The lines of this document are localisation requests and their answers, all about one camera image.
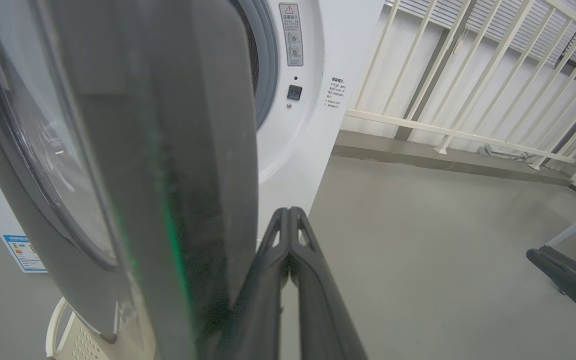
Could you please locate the cream metal railing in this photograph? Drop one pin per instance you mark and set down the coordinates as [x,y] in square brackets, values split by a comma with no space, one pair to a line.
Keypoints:
[448,131]

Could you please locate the small grey floor object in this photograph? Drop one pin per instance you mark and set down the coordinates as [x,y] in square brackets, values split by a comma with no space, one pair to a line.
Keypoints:
[490,150]

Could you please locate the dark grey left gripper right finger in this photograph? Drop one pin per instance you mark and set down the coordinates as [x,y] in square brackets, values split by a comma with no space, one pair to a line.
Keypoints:
[323,315]

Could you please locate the white window blinds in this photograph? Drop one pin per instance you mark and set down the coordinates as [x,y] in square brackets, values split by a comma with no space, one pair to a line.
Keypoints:
[518,25]

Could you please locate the grey warning sticker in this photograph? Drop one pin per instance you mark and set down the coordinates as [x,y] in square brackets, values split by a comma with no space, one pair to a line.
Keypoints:
[291,35]

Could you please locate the white front-load washing machine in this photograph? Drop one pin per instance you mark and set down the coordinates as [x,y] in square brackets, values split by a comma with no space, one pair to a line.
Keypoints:
[308,140]

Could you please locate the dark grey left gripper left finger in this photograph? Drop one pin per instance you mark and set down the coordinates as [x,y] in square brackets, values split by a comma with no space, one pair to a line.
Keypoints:
[258,310]

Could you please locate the dark grey square latch slot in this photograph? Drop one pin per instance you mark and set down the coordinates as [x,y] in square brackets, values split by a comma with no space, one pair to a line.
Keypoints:
[294,92]

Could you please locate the blue energy label sticker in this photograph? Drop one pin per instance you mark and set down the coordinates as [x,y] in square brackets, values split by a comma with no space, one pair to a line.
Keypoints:
[25,252]

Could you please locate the black printed text label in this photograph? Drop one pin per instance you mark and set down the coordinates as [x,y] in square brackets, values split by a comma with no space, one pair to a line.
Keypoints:
[335,94]

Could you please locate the cream perforated basket brown rim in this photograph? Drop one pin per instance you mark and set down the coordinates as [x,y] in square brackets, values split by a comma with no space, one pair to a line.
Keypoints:
[75,345]

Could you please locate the dark round glass washer door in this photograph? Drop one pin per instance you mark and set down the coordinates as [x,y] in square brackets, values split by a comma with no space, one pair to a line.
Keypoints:
[133,165]

